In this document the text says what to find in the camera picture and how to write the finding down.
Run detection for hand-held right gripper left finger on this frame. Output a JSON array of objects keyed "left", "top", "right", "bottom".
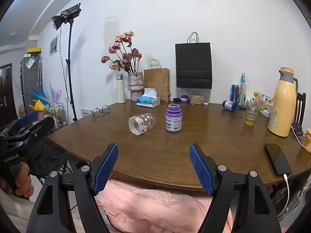
[{"left": 28, "top": 143, "right": 119, "bottom": 233}]

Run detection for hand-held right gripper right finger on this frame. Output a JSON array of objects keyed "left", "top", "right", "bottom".
[{"left": 189, "top": 143, "right": 279, "bottom": 233}]

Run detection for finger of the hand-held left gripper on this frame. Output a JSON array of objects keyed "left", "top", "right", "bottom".
[
  {"left": 17, "top": 111, "right": 40, "bottom": 130},
  {"left": 24, "top": 116, "right": 55, "bottom": 139}
]

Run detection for floral glass cup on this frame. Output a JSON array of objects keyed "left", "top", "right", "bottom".
[{"left": 128, "top": 113, "right": 155, "bottom": 136}]

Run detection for person's left forearm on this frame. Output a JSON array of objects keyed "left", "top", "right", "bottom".
[{"left": 0, "top": 188, "right": 38, "bottom": 229}]

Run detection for person's left hand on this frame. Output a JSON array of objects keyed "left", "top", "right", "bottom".
[{"left": 0, "top": 162, "right": 35, "bottom": 201}]

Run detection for metal storage rack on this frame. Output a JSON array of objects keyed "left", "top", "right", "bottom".
[{"left": 44, "top": 102, "right": 69, "bottom": 130}]

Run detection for blue clothes hangers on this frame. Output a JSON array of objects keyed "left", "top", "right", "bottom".
[{"left": 28, "top": 86, "right": 48, "bottom": 103}]

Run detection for black folding stool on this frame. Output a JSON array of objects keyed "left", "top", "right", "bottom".
[{"left": 29, "top": 138, "right": 70, "bottom": 182}]

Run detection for pink clothes hangers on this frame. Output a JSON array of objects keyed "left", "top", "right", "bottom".
[{"left": 50, "top": 83, "right": 63, "bottom": 103}]

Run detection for dark wooden door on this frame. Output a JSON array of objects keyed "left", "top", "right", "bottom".
[{"left": 0, "top": 63, "right": 13, "bottom": 130}]

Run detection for grey refrigerator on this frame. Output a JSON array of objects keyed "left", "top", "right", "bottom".
[{"left": 20, "top": 55, "right": 43, "bottom": 113}]

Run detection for black light stand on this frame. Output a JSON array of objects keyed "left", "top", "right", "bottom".
[{"left": 65, "top": 22, "right": 78, "bottom": 122}]

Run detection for black eyeglasses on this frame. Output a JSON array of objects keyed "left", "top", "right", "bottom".
[{"left": 91, "top": 105, "right": 111, "bottom": 120}]

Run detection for purple supplement bottle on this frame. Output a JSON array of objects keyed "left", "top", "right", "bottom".
[{"left": 165, "top": 104, "right": 183, "bottom": 133}]

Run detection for pink quilted garment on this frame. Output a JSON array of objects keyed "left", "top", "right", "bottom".
[{"left": 94, "top": 178, "right": 234, "bottom": 233}]

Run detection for blue pill bottle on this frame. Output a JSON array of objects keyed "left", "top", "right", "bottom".
[{"left": 223, "top": 100, "right": 238, "bottom": 112}]

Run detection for clear jar of oats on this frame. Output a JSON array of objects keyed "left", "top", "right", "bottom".
[{"left": 190, "top": 88, "right": 205, "bottom": 105}]

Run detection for drinking glass with yellow liquid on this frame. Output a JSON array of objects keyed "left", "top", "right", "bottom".
[{"left": 245, "top": 99, "right": 259, "bottom": 126}]

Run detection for black smartphone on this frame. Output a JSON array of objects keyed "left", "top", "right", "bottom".
[{"left": 264, "top": 144, "right": 292, "bottom": 176}]

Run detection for blue tissue box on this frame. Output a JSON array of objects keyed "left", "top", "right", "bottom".
[{"left": 136, "top": 88, "right": 161, "bottom": 108}]

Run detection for white thermos bottle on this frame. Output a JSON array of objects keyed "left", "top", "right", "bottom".
[{"left": 116, "top": 73, "right": 126, "bottom": 104}]

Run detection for blue drink can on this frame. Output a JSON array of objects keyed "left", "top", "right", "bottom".
[{"left": 230, "top": 84, "right": 240, "bottom": 103}]

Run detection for clear glass bottle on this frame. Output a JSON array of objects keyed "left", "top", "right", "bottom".
[{"left": 238, "top": 73, "right": 247, "bottom": 110}]

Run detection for pink ceramic vase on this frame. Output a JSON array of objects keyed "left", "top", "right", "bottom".
[{"left": 128, "top": 72, "right": 145, "bottom": 102}]

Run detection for colourful snack packets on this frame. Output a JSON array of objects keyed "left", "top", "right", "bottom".
[{"left": 254, "top": 91, "right": 272, "bottom": 113}]

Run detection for brown paper bag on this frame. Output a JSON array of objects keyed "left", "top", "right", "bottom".
[{"left": 143, "top": 59, "right": 171, "bottom": 103}]

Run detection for yellow thermos jug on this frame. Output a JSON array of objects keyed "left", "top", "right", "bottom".
[{"left": 267, "top": 67, "right": 299, "bottom": 137}]

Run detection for black paper bag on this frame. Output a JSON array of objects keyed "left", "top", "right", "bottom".
[{"left": 175, "top": 31, "right": 213, "bottom": 89}]

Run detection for dried pink roses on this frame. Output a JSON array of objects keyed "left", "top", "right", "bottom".
[{"left": 101, "top": 31, "right": 142, "bottom": 74}]

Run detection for black studio light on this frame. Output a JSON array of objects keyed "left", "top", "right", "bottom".
[{"left": 51, "top": 2, "right": 82, "bottom": 31}]

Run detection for yellow bear mug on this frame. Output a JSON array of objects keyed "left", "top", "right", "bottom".
[{"left": 302, "top": 129, "right": 311, "bottom": 153}]

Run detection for dark wooden chair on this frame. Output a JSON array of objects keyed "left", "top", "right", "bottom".
[{"left": 292, "top": 92, "right": 307, "bottom": 136}]

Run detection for wall poster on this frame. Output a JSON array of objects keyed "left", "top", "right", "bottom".
[{"left": 50, "top": 36, "right": 59, "bottom": 55}]

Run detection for white charging cable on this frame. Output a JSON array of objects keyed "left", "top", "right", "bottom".
[{"left": 277, "top": 173, "right": 291, "bottom": 219}]

